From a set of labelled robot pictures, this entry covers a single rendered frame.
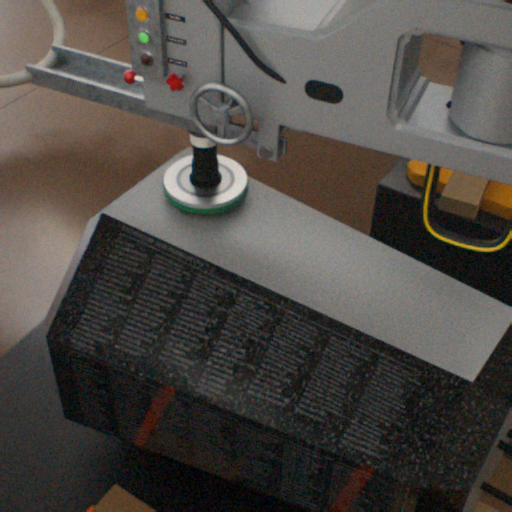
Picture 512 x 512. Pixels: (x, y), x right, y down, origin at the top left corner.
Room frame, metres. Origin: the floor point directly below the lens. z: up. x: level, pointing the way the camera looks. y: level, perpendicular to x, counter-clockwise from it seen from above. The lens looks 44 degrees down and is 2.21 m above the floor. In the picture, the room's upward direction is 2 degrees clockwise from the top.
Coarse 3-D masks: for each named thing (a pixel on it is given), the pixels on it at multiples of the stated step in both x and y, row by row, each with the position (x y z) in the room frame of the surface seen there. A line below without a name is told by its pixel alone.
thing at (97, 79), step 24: (72, 48) 1.86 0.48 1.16; (48, 72) 1.75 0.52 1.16; (72, 72) 1.82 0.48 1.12; (96, 72) 1.83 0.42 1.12; (120, 72) 1.80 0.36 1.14; (96, 96) 1.70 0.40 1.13; (120, 96) 1.67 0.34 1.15; (168, 120) 1.63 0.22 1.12; (192, 120) 1.60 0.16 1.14; (240, 144) 1.56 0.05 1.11
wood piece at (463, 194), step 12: (456, 180) 1.80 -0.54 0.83; (468, 180) 1.80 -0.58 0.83; (480, 180) 1.81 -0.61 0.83; (444, 192) 1.75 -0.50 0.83; (456, 192) 1.75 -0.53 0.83; (468, 192) 1.75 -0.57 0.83; (480, 192) 1.75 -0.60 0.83; (444, 204) 1.73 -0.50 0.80; (456, 204) 1.72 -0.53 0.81; (468, 204) 1.71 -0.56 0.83; (480, 204) 1.75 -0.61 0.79; (468, 216) 1.70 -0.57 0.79
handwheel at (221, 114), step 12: (204, 84) 1.48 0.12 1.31; (216, 84) 1.47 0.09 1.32; (192, 96) 1.49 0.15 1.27; (204, 96) 1.49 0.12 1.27; (240, 96) 1.45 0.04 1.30; (192, 108) 1.49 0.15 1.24; (216, 108) 1.46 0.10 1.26; (228, 108) 1.47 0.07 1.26; (240, 108) 1.45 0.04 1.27; (216, 120) 1.46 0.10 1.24; (228, 120) 1.45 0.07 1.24; (252, 120) 1.44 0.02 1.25; (204, 132) 1.48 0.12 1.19; (228, 144) 1.45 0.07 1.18
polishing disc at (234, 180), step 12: (192, 156) 1.75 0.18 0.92; (168, 168) 1.70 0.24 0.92; (180, 168) 1.70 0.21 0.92; (228, 168) 1.70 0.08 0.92; (240, 168) 1.71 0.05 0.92; (168, 180) 1.65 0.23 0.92; (180, 180) 1.65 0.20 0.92; (228, 180) 1.65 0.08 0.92; (240, 180) 1.66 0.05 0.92; (168, 192) 1.60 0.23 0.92; (180, 192) 1.60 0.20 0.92; (192, 192) 1.60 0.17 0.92; (204, 192) 1.60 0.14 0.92; (216, 192) 1.60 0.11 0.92; (228, 192) 1.60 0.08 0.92; (240, 192) 1.61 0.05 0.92; (192, 204) 1.56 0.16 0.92; (204, 204) 1.55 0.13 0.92; (216, 204) 1.56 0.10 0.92
